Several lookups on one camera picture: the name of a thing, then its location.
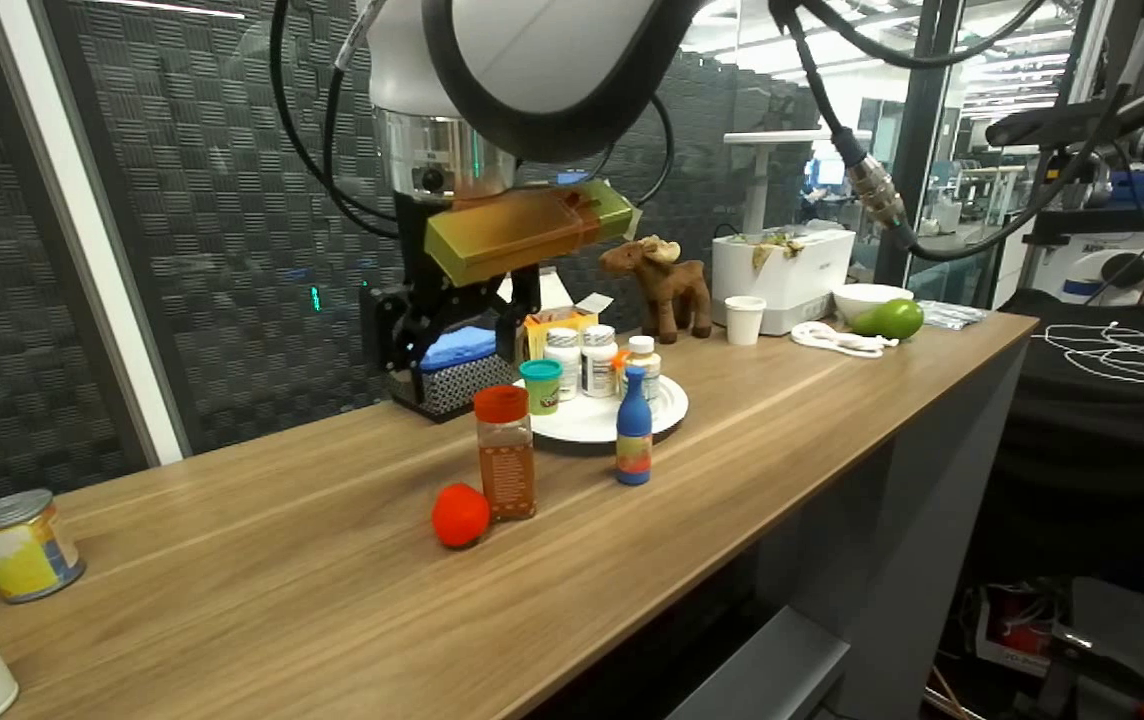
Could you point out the red-lid spice jar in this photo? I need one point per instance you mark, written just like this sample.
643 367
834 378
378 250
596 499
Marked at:
505 460

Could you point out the grey office chair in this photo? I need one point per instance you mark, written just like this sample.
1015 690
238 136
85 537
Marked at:
759 666

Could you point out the stained white-cap bottle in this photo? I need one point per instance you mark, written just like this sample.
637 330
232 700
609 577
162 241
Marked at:
645 363

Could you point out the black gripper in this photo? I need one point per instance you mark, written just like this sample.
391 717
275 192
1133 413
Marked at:
431 307

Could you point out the orange plush ball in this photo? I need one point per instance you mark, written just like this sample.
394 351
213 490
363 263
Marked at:
462 518

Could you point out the yellow cardboard box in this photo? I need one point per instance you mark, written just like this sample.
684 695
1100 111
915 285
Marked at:
557 327

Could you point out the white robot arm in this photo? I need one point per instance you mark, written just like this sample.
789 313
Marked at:
534 53

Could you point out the white paper cup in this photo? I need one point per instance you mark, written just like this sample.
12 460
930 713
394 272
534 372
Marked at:
745 322

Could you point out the brown moose plush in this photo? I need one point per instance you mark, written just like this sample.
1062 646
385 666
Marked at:
674 285

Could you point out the clear white-lid pill bottle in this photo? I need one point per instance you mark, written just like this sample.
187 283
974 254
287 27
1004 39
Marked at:
596 359
564 363

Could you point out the yellow-label tin can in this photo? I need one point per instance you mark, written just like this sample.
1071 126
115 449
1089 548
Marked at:
21 547

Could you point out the teal-lid play-doh can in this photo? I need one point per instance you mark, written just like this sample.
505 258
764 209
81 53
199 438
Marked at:
540 384

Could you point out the white paper plate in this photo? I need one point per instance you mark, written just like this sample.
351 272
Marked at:
586 420

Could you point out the blue sponge black holder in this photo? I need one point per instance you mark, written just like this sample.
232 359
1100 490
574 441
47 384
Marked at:
456 354

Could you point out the blue-cap sand bottle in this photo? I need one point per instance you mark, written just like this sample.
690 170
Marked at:
633 433

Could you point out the grey white appliance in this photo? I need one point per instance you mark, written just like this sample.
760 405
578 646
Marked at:
786 285

